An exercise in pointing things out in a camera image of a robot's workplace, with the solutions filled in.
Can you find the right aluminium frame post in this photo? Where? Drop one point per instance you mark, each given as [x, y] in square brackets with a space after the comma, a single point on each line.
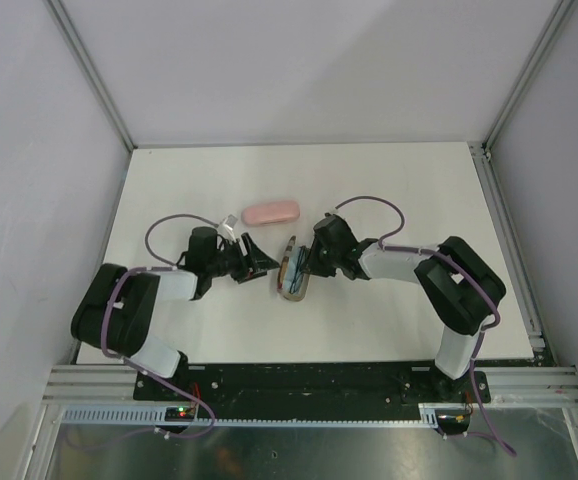
[538, 55]

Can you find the left controller board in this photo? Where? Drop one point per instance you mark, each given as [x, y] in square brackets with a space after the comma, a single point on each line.
[180, 413]

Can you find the aluminium frame post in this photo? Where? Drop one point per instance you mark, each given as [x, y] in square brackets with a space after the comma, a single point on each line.
[85, 62]
[538, 55]

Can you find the plaid glasses case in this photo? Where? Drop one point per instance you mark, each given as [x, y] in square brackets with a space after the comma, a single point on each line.
[292, 282]

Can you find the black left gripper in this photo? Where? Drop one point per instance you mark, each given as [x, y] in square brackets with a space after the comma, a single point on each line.
[254, 263]

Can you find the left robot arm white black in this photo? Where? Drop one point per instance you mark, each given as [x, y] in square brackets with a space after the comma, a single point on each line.
[116, 311]

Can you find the controller board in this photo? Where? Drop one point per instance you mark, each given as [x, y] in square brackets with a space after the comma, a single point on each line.
[180, 413]
[453, 422]

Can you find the left aluminium frame post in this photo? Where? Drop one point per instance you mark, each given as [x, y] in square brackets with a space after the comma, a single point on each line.
[85, 62]

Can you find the right controller board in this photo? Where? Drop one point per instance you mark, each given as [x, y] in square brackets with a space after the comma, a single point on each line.
[453, 422]

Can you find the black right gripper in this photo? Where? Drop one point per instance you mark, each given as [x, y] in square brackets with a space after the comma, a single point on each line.
[316, 268]

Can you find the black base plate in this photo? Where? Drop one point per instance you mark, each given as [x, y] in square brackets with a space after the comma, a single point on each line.
[338, 392]

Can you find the pink glasses case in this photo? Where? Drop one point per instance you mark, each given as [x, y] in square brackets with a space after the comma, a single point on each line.
[271, 213]

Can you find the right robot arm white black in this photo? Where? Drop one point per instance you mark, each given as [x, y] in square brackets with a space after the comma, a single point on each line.
[463, 290]

